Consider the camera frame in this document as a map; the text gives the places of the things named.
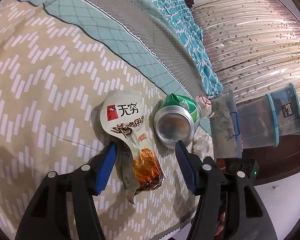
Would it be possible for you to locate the top clear storage bin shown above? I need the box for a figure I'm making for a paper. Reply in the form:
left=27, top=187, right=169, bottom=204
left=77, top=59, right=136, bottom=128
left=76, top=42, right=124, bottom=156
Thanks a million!
left=270, top=83, right=300, bottom=136

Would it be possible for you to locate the person's right hand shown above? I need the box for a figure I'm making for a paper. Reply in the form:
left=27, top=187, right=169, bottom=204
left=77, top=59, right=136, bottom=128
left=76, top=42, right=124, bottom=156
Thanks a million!
left=214, top=212, right=226, bottom=237

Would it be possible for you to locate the patterned bed sheet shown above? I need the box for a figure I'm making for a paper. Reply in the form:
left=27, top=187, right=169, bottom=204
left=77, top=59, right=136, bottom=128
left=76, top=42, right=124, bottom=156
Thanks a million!
left=0, top=0, right=207, bottom=239

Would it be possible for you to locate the beige leaf curtain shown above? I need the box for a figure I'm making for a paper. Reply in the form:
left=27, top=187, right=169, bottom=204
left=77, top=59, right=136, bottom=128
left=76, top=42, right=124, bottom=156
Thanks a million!
left=192, top=0, right=300, bottom=103

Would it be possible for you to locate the upper clear storage bin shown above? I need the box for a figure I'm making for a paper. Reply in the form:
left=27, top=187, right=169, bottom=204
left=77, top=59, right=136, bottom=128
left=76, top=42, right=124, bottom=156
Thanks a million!
left=237, top=94, right=279, bottom=149

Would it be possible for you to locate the clear storage box blue handle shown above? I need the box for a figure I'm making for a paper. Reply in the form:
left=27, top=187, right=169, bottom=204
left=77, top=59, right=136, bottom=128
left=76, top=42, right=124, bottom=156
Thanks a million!
left=210, top=91, right=242, bottom=159

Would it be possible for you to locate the teal patterned quilt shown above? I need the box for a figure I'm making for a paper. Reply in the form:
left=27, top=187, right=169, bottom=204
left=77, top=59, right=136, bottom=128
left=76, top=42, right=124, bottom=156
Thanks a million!
left=150, top=0, right=223, bottom=96

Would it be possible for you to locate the red white paper bag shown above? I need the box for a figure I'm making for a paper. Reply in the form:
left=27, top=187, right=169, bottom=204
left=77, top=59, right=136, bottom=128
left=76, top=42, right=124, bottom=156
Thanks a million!
left=195, top=95, right=215, bottom=119

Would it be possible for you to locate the clear storage bin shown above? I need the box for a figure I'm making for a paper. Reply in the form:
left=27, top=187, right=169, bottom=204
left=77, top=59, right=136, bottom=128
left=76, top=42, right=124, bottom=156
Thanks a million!
left=237, top=94, right=279, bottom=149
left=270, top=83, right=300, bottom=136

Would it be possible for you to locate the white orange snack wrapper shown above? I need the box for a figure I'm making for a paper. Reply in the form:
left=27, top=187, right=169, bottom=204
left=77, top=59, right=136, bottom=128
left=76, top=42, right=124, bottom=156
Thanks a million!
left=100, top=90, right=165, bottom=204

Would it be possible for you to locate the crushed green can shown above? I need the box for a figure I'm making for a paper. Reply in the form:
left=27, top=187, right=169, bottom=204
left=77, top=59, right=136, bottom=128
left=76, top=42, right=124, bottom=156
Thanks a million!
left=153, top=93, right=201, bottom=149

